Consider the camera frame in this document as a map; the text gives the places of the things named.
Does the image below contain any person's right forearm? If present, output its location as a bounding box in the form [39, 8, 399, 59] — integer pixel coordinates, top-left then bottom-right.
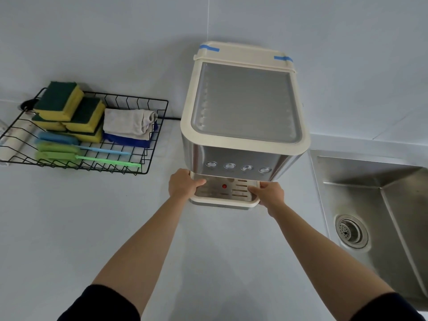
[266, 202, 396, 315]

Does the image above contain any yellow and green sponge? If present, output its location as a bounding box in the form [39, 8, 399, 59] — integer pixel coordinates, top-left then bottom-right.
[33, 81, 84, 122]
[63, 96, 106, 133]
[32, 113, 67, 132]
[65, 125, 104, 144]

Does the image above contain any person's black sleeve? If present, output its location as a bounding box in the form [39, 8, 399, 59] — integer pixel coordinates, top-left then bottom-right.
[349, 292, 426, 321]
[57, 284, 141, 321]

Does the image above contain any blue sponge brush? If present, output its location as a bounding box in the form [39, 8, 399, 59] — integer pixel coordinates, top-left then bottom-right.
[38, 131, 132, 156]

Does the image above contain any stainless steel sink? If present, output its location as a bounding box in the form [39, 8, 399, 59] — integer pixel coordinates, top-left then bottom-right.
[309, 148, 428, 312]

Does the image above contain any black wire basket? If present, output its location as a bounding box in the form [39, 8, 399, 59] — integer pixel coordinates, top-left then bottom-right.
[0, 87, 169, 175]

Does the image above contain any grey cloth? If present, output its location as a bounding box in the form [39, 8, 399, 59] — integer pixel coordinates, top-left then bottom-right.
[103, 108, 158, 141]

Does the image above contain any person's black right sleeve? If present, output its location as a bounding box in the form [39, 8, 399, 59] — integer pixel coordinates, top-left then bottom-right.
[349, 292, 426, 321]

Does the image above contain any cream drip tray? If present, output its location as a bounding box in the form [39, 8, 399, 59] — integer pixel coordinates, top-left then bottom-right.
[189, 173, 261, 208]

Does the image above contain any blue cloth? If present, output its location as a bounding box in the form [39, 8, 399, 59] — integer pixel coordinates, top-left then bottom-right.
[103, 122, 160, 149]

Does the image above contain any person's right hand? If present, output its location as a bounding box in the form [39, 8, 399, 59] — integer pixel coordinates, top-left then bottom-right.
[248, 181, 286, 218]

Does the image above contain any person's left hand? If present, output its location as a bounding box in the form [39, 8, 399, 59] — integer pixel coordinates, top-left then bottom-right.
[168, 169, 207, 202]

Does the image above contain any metal sink drain strainer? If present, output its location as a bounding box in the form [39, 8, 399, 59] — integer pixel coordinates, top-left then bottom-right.
[335, 214, 369, 249]

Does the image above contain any green sponge brush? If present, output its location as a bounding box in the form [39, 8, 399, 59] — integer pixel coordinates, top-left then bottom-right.
[36, 142, 81, 155]
[36, 150, 142, 169]

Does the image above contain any person's black left sleeve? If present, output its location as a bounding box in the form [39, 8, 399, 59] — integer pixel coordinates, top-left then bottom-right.
[57, 284, 141, 321]

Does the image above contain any cream and steel water dispenser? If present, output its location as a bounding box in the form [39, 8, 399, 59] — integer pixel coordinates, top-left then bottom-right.
[180, 41, 311, 211]

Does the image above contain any person's left forearm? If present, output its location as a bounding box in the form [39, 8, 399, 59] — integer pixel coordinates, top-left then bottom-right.
[91, 194, 188, 316]

